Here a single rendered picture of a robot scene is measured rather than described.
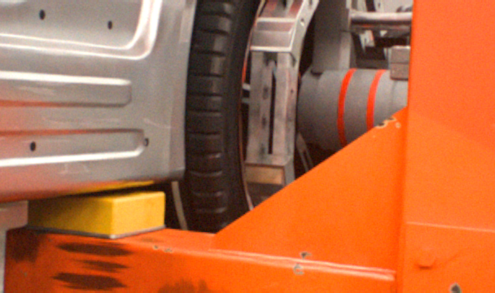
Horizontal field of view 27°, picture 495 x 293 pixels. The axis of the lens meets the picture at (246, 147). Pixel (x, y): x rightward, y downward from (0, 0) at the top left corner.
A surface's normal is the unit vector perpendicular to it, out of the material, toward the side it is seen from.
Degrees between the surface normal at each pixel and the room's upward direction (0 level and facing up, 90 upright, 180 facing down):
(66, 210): 90
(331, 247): 90
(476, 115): 90
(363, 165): 90
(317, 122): 109
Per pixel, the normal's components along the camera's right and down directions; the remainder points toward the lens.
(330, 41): -0.40, 0.03
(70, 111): 0.91, 0.07
